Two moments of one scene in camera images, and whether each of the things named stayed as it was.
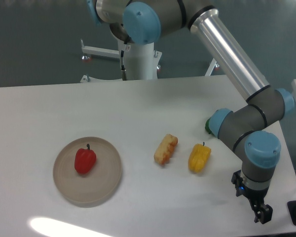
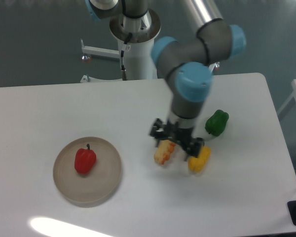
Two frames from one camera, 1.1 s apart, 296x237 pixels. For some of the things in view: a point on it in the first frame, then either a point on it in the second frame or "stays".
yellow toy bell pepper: x=198 y=157 stays
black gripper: x=255 y=197 -> x=181 y=136
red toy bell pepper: x=85 y=160 stays
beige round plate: x=88 y=189 stays
